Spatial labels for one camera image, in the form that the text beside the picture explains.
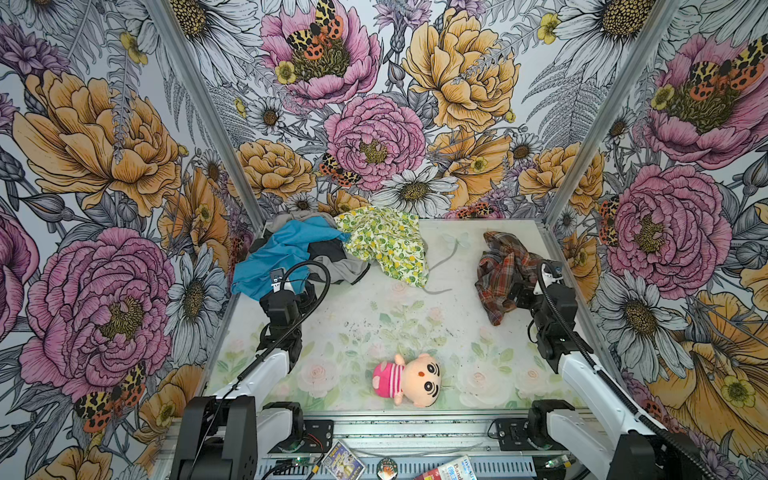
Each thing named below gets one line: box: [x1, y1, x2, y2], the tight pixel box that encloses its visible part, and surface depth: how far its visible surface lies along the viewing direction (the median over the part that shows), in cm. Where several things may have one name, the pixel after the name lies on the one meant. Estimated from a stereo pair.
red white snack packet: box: [414, 455, 478, 480], surface depth 68 cm
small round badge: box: [376, 457, 399, 480], surface depth 71 cm
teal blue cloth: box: [231, 216, 351, 301], surface depth 104 cm
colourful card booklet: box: [322, 441, 366, 480], surface depth 70 cm
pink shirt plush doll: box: [372, 353, 442, 408], surface depth 78 cm
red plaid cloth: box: [475, 231, 545, 327], surface depth 99 cm
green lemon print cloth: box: [334, 206, 429, 288], surface depth 109 cm
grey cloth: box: [267, 210, 371, 285], surface depth 105 cm
